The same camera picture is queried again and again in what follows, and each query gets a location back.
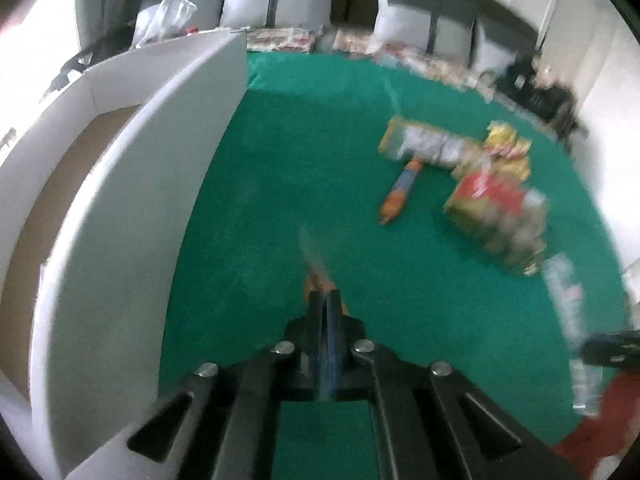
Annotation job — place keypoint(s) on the yellow-edged peanut packet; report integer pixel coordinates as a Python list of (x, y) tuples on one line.
[(430, 142)]

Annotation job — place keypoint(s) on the yellow crumpled snack packet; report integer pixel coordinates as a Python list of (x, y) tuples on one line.
[(505, 145)]

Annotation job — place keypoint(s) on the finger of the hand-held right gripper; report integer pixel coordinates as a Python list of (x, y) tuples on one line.
[(612, 350)]

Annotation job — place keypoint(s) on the red cloth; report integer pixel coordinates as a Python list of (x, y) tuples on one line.
[(600, 435)]

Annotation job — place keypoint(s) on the green cloth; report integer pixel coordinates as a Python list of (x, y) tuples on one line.
[(300, 160)]

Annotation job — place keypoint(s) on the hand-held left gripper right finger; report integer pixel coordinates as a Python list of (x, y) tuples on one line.
[(336, 350)]

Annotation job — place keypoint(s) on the clear plastic bag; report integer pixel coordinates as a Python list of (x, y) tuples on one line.
[(167, 17)]

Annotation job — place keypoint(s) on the orange sausage stick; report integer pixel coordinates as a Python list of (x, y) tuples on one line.
[(400, 192)]

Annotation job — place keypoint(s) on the white storage box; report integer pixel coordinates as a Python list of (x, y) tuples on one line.
[(125, 210)]

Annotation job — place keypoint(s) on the red label mixed snack bag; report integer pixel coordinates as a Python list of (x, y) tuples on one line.
[(490, 210)]

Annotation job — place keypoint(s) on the small white snack packet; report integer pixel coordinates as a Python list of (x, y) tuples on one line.
[(565, 300)]

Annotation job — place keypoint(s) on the pile of dark clothes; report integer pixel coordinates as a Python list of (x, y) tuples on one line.
[(545, 92)]

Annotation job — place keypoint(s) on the black chair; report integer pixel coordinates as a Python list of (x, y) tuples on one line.
[(75, 65)]

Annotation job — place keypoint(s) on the bright window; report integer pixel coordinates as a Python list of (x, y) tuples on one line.
[(35, 45)]

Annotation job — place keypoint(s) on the clear sausage packet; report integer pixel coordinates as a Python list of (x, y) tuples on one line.
[(315, 265)]

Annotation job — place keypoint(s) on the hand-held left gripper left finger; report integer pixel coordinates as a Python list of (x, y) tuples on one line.
[(316, 350)]

